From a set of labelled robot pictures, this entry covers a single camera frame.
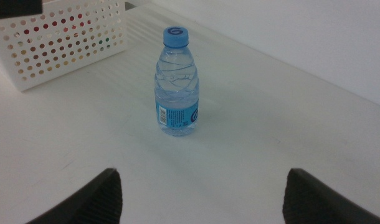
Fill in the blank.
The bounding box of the red cola can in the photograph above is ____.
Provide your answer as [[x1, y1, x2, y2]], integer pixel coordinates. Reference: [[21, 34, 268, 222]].
[[23, 12, 93, 35]]

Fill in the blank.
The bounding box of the white perforated plastic basket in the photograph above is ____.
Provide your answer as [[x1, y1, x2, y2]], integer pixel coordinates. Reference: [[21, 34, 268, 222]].
[[0, 0, 128, 93]]

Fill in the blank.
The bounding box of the clear water bottle blue cap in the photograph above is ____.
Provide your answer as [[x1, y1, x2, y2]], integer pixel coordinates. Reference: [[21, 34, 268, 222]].
[[154, 26, 200, 137]]

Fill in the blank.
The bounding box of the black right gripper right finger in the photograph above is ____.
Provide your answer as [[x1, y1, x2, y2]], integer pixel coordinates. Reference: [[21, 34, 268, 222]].
[[282, 168, 380, 224]]

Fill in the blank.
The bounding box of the yellow liquid bottle white cap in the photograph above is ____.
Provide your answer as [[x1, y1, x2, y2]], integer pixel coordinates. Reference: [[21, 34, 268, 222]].
[[17, 37, 112, 80]]

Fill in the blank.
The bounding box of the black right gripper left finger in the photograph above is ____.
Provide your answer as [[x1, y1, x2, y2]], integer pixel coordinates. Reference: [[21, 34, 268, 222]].
[[26, 167, 124, 224]]

